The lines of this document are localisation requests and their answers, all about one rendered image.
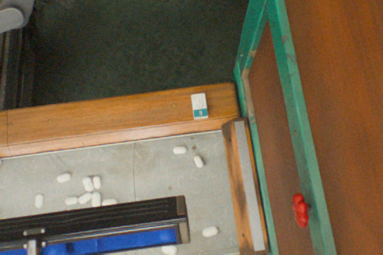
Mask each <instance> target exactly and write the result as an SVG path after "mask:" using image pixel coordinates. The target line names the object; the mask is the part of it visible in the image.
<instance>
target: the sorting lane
mask: <svg viewBox="0 0 383 255"><path fill-rule="evenodd" d="M181 146H184V147H185V148H186V151H185V152H184V153H178V154H176V153H174V148H176V147H181ZM196 155H199V156H201V159H202V162H203V165H202V167H198V166H197V165H196V162H195V161H194V157H195V156H196ZM0 160H1V167H0V219H5V218H11V217H22V216H27V215H37V214H43V213H52V212H58V211H65V210H66V209H72V210H73V209H84V208H88V207H93V206H92V198H91V199H90V200H89V201H87V202H86V203H85V204H81V203H80V202H79V201H78V203H76V204H70V205H67V204H66V203H65V199H66V198H69V197H74V196H75V197H78V199H79V198H80V197H81V196H82V195H83V194H85V193H87V192H90V193H91V194H93V193H94V192H99V193H100V195H101V204H100V206H102V203H103V201H104V200H107V199H115V200H117V202H118V204H120V203H125V202H134V201H140V200H150V199H155V198H166V197H171V196H181V195H184V196H185V203H186V204H187V214H188V220H189V231H190V234H189V235H190V243H187V244H180V245H173V246H175V247H176V249H177V253H176V254H175V255H236V254H239V244H238V240H237V231H236V227H235V218H234V213H233V204H232V198H231V193H230V181H229V173H228V165H227V160H226V152H225V148H224V139H223V136H222V130H218V131H208V132H202V133H193V134H187V135H177V136H172V137H162V138H156V139H146V140H141V141H135V142H125V143H119V144H110V145H104V146H94V147H89V148H78V149H72V150H63V151H57V152H47V153H41V154H36V155H25V156H19V157H10V158H4V159H0ZM62 174H70V180H68V181H66V182H62V183H59V182H58V181H57V177H58V176H59V175H62ZM95 176H97V177H99V178H100V181H101V187H100V188H98V189H97V188H95V187H94V188H93V190H91V191H87V190H86V189H85V186H84V184H83V179H84V178H85V177H90V178H91V179H92V184H93V185H94V183H93V178H94V177H95ZM40 193H41V194H42V195H43V205H42V206H41V207H40V208H38V207H36V205H35V202H36V195H37V194H40ZM210 226H216V227H217V229H218V232H217V234H216V235H213V236H210V237H205V236H204V235H203V230H204V228H207V227H210ZM106 255H171V254H165V253H163V252H162V247H157V248H151V249H146V250H136V251H131V252H121V253H115V254H106Z"/></svg>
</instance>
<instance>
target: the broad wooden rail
mask: <svg viewBox="0 0 383 255"><path fill-rule="evenodd" d="M194 94H204V95H205V99H206V104H207V113H208V118H203V119H198V120H195V119H194V112H193V107H192V97H191V95H194ZM234 118H241V110H240V106H239V97H238V93H237V86H236V83H235V82H234V81H231V82H226V83H215V84H209V85H199V86H194V87H188V88H178V89H173V90H162V91H156V92H147V93H141V94H131V95H125V96H110V97H104V98H95V99H89V100H78V101H73V102H67V103H58V104H52V105H41V106H35V107H25V108H20V109H10V110H4V111H0V159H4V158H10V157H19V156H25V155H36V154H41V153H47V152H57V151H63V150H72V149H78V148H89V147H94V146H104V145H110V144H119V143H125V142H135V141H141V140H146V139H156V138H162V137H172V136H177V135H187V134H193V133H202V132H208V131H218V130H222V128H221V125H222V124H225V123H227V122H228V121H230V120H232V119H234Z"/></svg>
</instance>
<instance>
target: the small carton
mask: <svg viewBox="0 0 383 255"><path fill-rule="evenodd" d="M191 101H192V107H193V112H194V119H195V120H198V119H203V118H208V113H207V104H206V99H205V95H204V94H194V95H191Z"/></svg>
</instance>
